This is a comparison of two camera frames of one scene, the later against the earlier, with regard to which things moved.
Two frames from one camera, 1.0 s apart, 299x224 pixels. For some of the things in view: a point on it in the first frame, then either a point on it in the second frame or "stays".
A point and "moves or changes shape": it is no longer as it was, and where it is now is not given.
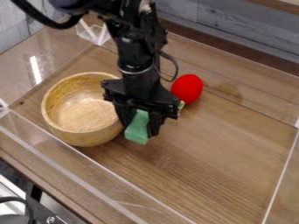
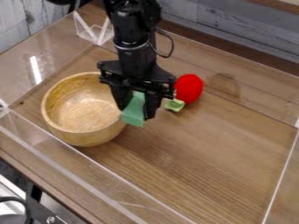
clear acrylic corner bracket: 95,33 stays
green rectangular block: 137,131 moves or changes shape
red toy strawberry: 187,87 stays
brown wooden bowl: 79,116 stays
